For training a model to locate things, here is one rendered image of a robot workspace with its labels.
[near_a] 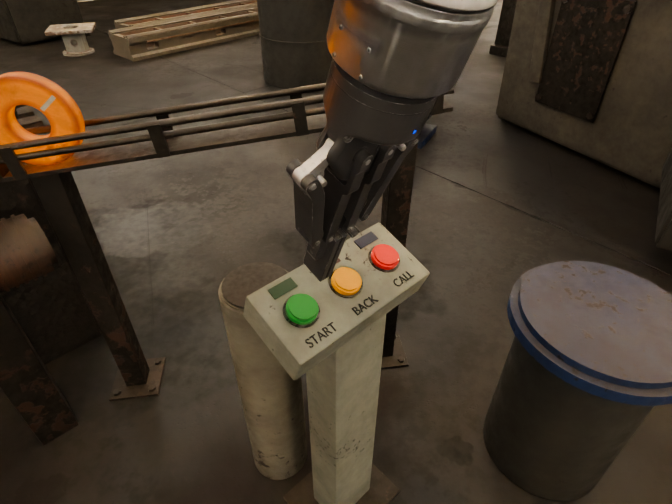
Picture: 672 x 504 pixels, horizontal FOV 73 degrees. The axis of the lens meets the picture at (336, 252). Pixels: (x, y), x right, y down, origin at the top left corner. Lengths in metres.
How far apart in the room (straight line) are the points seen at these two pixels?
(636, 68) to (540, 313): 1.65
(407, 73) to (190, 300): 1.30
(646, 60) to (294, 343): 2.05
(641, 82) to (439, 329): 1.44
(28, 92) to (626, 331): 1.05
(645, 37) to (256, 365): 2.03
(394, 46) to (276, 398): 0.69
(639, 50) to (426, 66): 2.11
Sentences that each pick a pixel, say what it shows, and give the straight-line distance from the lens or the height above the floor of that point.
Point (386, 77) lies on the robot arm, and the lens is 0.28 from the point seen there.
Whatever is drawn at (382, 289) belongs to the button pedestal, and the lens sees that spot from 0.60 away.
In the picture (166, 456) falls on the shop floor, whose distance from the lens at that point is 1.19.
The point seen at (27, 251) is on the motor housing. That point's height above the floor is 0.49.
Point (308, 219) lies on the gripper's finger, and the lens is 0.37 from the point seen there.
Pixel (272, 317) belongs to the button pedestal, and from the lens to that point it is 0.55.
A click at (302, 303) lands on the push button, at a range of 0.55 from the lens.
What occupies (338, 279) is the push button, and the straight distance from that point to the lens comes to 0.58.
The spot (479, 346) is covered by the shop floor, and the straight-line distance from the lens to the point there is 1.37.
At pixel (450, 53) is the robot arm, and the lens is 0.28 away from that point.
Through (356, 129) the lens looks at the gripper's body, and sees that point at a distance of 0.31.
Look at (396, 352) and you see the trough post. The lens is 1.29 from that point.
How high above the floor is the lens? 0.99
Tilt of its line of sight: 38 degrees down
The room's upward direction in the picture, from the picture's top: straight up
